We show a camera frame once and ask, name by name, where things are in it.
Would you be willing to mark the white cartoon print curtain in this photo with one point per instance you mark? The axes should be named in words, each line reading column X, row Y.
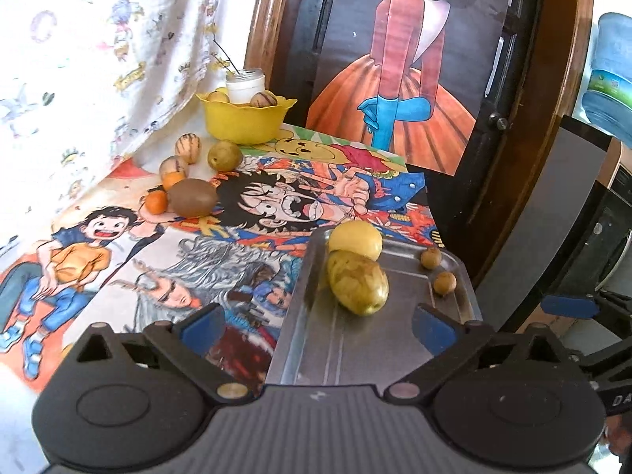
column 84, row 83

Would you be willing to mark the blue water jug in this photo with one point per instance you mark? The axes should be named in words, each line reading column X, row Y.
column 607, row 99

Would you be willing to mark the striped pepino in bowl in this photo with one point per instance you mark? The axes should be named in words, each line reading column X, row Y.
column 263, row 99

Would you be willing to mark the yellow-green mottled pear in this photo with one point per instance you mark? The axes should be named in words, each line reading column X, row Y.
column 358, row 283

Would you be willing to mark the yellow fruit in bowl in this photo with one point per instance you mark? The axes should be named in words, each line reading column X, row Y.
column 218, row 96

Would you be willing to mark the large yellow lemon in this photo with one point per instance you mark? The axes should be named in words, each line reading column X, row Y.
column 356, row 236

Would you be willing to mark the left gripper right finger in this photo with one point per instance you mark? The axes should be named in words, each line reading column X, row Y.
column 454, row 348

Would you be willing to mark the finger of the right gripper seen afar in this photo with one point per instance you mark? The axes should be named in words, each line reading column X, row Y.
column 570, row 306

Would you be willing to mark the brown wooden frame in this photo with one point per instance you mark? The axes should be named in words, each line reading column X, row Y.
column 540, row 53

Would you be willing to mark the small brown longan fruit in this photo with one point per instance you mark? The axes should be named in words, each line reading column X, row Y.
column 431, row 258

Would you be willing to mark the painted woman orange dress poster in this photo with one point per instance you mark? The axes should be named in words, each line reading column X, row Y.
column 407, row 76

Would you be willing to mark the yellow plastic bowl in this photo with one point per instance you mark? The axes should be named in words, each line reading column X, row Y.
column 243, row 124

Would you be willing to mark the metal tray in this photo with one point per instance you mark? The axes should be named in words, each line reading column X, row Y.
column 322, row 343

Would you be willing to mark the yellow-green pear far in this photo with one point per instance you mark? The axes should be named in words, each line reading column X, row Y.
column 224, row 156

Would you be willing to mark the white jar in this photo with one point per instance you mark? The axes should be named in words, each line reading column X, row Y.
column 242, row 86

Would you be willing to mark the brown kiwi fruit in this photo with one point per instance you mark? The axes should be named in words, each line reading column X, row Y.
column 192, row 198

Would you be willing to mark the small orange mandarin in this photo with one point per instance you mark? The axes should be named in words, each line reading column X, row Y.
column 172, row 178
column 156, row 202

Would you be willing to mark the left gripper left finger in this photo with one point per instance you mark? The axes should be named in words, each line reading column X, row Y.
column 184, row 346

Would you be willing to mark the cartoon print tablecloth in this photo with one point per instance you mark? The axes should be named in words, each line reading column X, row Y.
column 110, row 260

